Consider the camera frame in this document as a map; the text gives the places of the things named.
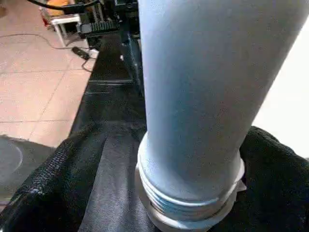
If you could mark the white metal stool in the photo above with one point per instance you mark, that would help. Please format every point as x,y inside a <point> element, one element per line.
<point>65,20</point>

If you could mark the white plug adapter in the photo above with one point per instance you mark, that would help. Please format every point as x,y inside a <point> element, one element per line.
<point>93,52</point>

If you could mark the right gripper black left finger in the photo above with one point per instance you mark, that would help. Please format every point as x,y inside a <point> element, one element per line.
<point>53,188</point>

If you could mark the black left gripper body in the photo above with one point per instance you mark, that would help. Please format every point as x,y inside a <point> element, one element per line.
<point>99,26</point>

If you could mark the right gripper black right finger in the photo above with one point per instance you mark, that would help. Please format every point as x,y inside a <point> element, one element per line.
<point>280,188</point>

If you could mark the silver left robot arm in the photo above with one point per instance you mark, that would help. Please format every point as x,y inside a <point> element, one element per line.
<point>21,164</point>

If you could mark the white plastic table leg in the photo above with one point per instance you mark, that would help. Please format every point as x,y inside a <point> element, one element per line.
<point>203,96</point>

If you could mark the black power strip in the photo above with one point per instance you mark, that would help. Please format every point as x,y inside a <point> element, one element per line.
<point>81,53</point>

